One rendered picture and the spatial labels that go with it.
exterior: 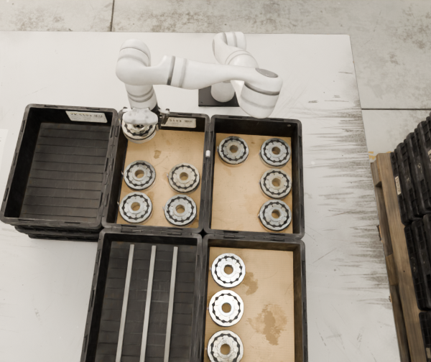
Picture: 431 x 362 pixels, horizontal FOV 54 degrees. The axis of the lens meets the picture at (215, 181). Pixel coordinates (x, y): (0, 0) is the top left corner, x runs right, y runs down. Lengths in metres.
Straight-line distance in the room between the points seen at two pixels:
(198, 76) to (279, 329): 0.76
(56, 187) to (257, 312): 0.75
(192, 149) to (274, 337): 0.65
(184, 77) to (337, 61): 0.99
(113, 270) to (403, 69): 2.19
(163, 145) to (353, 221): 0.72
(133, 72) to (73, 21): 1.99
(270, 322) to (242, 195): 0.40
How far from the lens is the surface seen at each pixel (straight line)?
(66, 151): 1.51
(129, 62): 0.99
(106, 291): 1.34
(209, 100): 1.67
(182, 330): 1.30
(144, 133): 1.28
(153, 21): 2.87
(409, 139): 2.19
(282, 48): 1.86
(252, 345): 1.31
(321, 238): 1.53
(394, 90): 2.80
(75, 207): 1.42
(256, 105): 1.03
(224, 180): 1.40
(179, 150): 1.44
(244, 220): 1.36
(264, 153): 1.42
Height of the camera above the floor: 2.13
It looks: 69 degrees down
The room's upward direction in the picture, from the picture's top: 5 degrees clockwise
